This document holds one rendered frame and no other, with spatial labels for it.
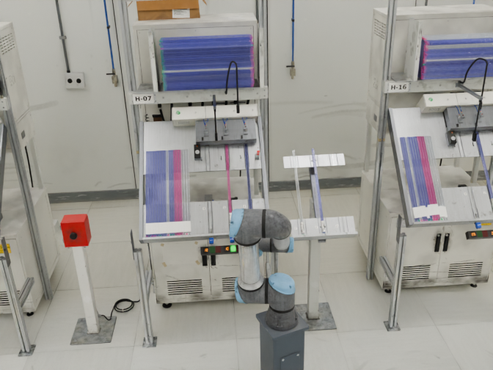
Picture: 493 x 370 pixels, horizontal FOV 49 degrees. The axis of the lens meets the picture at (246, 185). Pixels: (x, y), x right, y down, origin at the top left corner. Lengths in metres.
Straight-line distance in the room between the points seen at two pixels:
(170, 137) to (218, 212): 0.53
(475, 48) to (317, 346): 1.90
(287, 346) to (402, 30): 1.89
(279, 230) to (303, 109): 2.70
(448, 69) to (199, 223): 1.64
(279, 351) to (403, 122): 1.52
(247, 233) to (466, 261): 1.94
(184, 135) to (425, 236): 1.59
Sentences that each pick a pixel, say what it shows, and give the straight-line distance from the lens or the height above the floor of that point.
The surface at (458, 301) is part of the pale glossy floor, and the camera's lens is 3.79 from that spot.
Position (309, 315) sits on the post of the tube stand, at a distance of 3.43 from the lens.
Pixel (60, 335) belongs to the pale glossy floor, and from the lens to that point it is 3.58.
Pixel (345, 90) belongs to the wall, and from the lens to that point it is 4.77.
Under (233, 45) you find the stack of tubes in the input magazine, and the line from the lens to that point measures 3.00.
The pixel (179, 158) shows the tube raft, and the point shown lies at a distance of 3.07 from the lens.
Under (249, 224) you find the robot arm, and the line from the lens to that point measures 2.12.
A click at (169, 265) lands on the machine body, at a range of 3.38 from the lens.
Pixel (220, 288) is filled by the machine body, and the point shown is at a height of 0.15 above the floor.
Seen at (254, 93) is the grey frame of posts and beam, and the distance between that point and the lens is 3.10.
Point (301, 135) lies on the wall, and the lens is 4.81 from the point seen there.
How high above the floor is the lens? 2.19
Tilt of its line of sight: 25 degrees down
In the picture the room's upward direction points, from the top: 2 degrees counter-clockwise
